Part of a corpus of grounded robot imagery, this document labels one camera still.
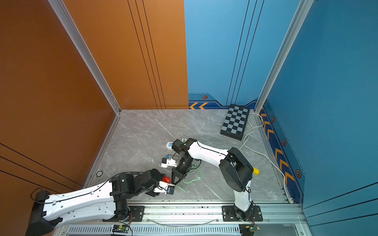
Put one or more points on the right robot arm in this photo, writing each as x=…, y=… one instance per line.
x=235, y=168

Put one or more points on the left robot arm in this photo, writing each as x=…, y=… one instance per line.
x=107, y=201

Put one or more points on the yellow block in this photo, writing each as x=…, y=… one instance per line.
x=256, y=171

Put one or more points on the aluminium front rail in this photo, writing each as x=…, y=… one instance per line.
x=186, y=214

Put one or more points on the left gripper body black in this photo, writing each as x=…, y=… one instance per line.
x=153, y=189

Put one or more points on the right circuit board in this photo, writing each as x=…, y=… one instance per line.
x=248, y=229

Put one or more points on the circuit board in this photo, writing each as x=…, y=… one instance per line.
x=121, y=229
x=248, y=229

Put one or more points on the red electric shaver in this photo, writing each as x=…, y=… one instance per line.
x=166, y=180

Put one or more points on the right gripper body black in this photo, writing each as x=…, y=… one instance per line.
x=182, y=167

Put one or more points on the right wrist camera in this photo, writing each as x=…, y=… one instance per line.
x=168, y=162

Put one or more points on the left circuit board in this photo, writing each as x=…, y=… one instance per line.
x=121, y=229

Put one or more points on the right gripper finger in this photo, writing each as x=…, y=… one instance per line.
x=174, y=178
x=181, y=177

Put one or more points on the white power strip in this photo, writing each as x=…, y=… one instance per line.
x=169, y=146

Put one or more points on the black grey chessboard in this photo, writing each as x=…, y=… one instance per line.
x=235, y=122

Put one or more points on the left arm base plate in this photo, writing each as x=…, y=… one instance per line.
x=133, y=214

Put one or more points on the right aluminium corner post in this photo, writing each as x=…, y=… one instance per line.
x=289, y=39

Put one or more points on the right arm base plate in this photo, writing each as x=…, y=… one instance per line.
x=232, y=213

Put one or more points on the aluminium corner post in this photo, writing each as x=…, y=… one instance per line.
x=289, y=39
x=68, y=23

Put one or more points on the left aluminium corner post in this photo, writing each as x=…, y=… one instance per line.
x=68, y=23

